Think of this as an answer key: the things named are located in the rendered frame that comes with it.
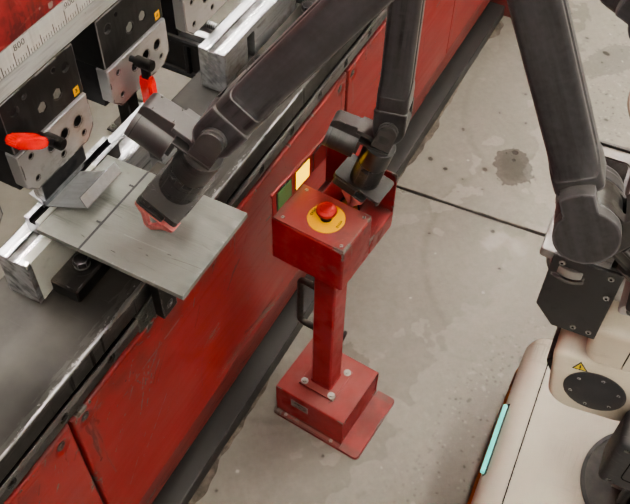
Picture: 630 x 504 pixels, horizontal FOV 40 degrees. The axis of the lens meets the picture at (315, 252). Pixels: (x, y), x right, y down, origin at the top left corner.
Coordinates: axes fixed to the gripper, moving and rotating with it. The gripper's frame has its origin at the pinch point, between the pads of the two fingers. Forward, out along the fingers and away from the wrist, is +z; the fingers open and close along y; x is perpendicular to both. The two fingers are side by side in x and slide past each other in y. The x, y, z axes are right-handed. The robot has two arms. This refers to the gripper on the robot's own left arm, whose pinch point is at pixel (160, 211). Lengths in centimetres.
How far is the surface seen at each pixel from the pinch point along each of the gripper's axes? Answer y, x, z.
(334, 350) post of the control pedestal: -32, 49, 58
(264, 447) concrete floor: -15, 55, 88
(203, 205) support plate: -6.2, 4.4, 1.0
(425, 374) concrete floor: -53, 79, 75
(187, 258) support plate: 3.7, 7.4, -0.8
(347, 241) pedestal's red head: -26.7, 28.9, 12.9
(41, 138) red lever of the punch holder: 8.4, -17.4, -10.5
